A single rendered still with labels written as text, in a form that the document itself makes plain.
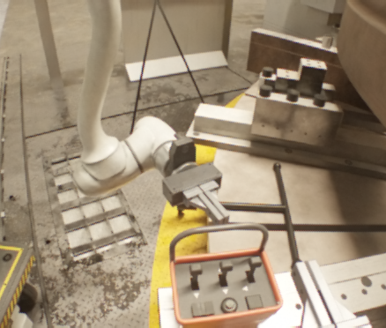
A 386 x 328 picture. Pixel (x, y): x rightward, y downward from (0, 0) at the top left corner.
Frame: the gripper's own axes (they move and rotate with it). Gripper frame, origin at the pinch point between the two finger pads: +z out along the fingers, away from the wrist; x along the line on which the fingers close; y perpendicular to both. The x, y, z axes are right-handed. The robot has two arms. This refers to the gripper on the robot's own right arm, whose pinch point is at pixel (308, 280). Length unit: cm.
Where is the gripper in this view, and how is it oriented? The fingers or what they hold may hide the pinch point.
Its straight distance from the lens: 38.4
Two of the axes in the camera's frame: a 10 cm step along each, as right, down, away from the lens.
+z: -1.4, -6.3, 7.7
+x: -9.9, 0.6, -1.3
